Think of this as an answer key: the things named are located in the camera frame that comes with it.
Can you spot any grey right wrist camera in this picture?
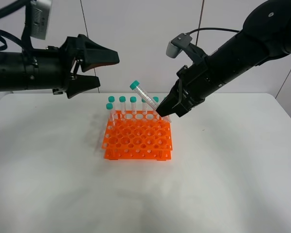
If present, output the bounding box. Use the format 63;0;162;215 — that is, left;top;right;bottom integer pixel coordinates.
166;33;192;59

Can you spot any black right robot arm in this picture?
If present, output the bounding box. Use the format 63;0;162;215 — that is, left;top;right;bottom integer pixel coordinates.
157;0;291;117

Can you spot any teal-capped test tube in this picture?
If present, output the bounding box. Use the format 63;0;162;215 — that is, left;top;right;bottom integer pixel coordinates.
130;81;159;120

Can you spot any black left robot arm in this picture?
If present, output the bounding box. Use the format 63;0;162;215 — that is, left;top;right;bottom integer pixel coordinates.
0;34;119;99

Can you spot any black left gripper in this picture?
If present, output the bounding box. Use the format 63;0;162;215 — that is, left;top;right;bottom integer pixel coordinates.
36;34;119;99

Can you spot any second row left tube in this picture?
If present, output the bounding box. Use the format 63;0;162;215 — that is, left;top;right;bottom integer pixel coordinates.
106;103;115;126

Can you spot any orange test tube rack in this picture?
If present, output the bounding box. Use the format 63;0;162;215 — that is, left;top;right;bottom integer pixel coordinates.
102;110;173;161

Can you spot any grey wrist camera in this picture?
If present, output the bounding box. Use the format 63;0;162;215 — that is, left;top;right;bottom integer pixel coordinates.
31;0;52;40
166;33;192;59

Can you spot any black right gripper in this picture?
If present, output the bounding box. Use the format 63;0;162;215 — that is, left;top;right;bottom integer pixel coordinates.
156;57;225;117

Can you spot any black right camera cable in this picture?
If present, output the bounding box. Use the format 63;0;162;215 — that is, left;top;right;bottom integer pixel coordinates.
185;27;241;34

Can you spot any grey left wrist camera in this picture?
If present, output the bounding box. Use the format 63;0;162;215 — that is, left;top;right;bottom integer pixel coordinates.
31;0;52;40

